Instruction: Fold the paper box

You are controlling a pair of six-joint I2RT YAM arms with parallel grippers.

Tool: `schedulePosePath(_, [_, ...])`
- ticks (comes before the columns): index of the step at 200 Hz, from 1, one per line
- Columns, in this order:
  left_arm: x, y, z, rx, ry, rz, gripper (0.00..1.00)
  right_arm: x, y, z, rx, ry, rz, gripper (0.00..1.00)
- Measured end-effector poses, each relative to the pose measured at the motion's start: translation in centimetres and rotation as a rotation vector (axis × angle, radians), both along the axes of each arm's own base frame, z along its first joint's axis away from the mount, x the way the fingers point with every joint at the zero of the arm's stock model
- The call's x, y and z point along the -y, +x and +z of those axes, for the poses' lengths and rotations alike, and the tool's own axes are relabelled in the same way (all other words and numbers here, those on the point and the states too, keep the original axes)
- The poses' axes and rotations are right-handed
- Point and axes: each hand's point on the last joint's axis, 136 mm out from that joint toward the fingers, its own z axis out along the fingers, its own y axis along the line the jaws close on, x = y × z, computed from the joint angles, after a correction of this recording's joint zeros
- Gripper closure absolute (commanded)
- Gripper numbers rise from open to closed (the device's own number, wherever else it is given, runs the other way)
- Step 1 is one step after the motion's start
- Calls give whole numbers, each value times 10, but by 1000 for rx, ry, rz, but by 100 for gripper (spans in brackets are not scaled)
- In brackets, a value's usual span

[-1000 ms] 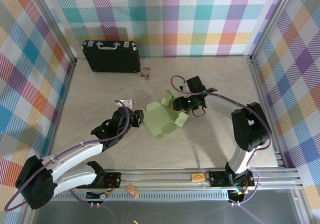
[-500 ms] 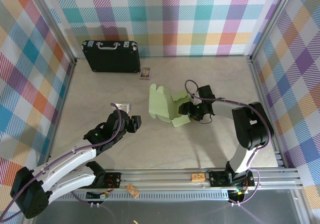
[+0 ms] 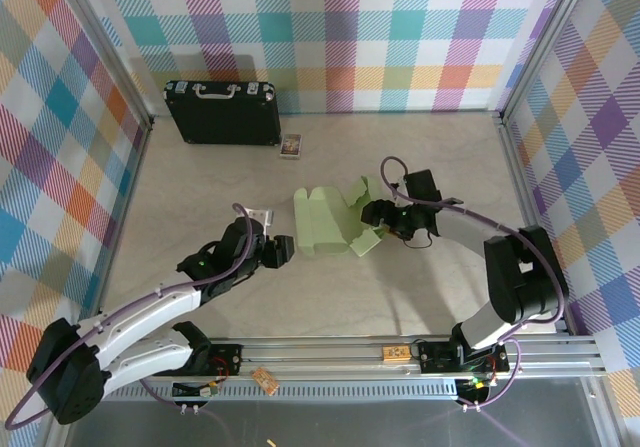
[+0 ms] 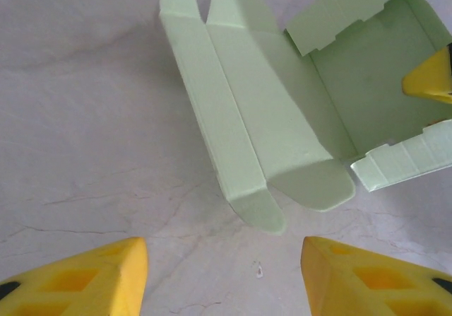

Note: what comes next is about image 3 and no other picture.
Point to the light green paper box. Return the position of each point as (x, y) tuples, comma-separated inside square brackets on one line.
[(320, 227)]

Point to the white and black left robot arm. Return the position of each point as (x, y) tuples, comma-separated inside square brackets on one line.
[(150, 317)]

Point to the grey and black right robot arm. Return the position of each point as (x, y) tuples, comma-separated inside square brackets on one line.
[(520, 267)]

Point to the small printed card pack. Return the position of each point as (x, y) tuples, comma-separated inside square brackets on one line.
[(291, 146)]

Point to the small wooden block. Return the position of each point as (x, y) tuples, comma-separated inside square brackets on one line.
[(396, 353)]

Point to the small orange circuit board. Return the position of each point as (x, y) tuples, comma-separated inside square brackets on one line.
[(265, 381)]

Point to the grey metal sheet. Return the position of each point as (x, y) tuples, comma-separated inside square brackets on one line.
[(325, 424)]

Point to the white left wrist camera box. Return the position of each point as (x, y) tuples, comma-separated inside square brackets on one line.
[(260, 215)]

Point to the aluminium side rail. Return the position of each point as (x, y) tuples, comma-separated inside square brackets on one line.
[(117, 217), (525, 202)]

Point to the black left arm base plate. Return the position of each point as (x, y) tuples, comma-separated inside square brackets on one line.
[(225, 359)]

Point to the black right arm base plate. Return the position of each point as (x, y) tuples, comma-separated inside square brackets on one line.
[(435, 357)]

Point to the aluminium frame rail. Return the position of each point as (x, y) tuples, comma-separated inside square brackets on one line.
[(325, 357)]

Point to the aluminium frame post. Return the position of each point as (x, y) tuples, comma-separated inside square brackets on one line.
[(107, 52), (545, 42)]

